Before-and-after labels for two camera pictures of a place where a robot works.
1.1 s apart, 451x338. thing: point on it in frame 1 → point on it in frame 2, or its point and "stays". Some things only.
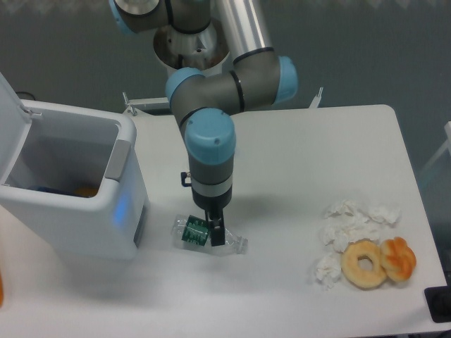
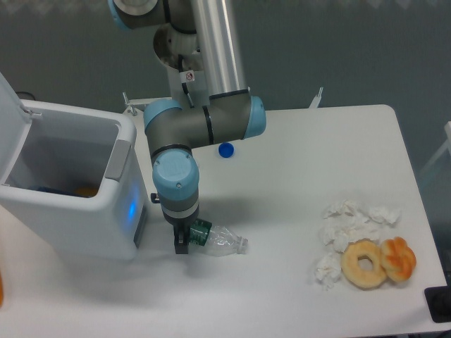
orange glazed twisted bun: [398, 258] stays
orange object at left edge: [1, 289] stays
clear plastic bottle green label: [189, 232] stays
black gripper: [212, 204] → [182, 227]
